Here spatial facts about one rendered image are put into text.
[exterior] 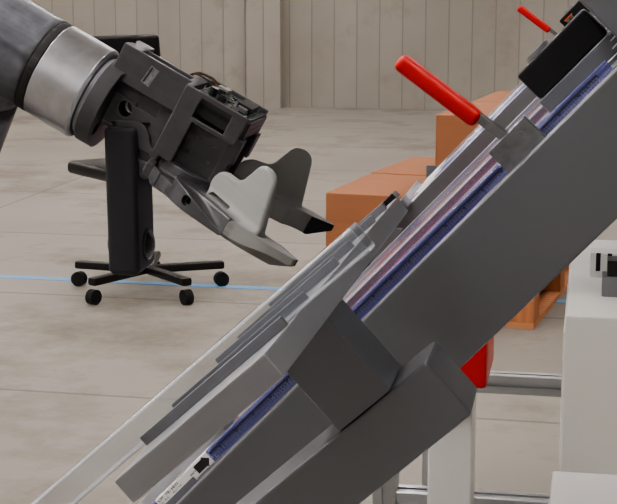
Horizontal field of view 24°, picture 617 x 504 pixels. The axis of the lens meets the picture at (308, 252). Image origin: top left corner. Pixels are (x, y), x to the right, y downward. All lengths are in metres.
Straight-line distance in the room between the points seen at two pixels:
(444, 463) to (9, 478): 1.68
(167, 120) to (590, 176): 0.37
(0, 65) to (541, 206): 0.44
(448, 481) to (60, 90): 1.07
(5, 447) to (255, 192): 2.73
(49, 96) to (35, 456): 2.59
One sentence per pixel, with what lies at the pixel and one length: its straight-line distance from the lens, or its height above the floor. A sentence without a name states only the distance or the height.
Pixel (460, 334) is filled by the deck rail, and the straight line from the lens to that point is 0.88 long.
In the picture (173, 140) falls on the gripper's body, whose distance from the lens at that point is 1.07.
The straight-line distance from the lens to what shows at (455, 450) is 2.00.
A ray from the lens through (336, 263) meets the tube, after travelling 0.51.
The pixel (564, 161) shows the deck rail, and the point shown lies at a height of 1.05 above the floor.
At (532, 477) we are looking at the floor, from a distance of 3.48.
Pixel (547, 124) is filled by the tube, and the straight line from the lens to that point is 1.06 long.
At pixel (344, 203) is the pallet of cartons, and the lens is 5.00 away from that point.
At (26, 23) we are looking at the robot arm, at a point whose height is 1.12.
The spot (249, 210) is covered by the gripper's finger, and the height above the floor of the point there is 0.99.
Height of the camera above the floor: 1.16
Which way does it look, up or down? 11 degrees down
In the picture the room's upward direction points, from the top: straight up
